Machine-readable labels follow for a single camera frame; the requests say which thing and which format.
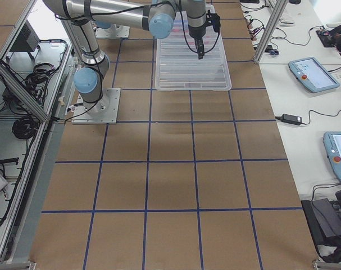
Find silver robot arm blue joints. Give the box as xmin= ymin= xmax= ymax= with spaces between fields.
xmin=44 ymin=1 xmax=207 ymax=109

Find aluminium left frame rail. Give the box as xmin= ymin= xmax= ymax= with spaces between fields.
xmin=0 ymin=58 xmax=51 ymax=122

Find black coiled cable bundle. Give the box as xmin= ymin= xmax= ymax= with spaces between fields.
xmin=12 ymin=114 xmax=38 ymax=141

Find upper blue teach pendant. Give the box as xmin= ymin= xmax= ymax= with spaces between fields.
xmin=288 ymin=57 xmax=340 ymax=93

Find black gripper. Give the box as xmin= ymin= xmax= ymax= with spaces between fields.
xmin=188 ymin=16 xmax=206 ymax=60

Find blue teach pendant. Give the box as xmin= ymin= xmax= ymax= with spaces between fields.
xmin=323 ymin=132 xmax=341 ymax=182
xmin=288 ymin=57 xmax=340 ymax=93

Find grey control box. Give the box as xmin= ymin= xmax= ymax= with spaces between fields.
xmin=10 ymin=20 xmax=40 ymax=60

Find clear plastic storage box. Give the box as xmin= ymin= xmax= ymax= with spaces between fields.
xmin=154 ymin=11 xmax=231 ymax=91

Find brown paper table mat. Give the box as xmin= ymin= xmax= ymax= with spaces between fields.
xmin=30 ymin=1 xmax=316 ymax=269

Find lower blue teach pendant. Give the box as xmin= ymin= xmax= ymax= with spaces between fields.
xmin=323 ymin=132 xmax=341 ymax=182

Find black power adapter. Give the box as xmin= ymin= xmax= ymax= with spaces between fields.
xmin=281 ymin=114 xmax=302 ymax=125

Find aluminium frame post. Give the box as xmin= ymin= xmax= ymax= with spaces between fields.
xmin=253 ymin=0 xmax=288 ymax=64

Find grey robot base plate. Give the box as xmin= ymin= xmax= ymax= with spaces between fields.
xmin=71 ymin=88 xmax=121 ymax=124

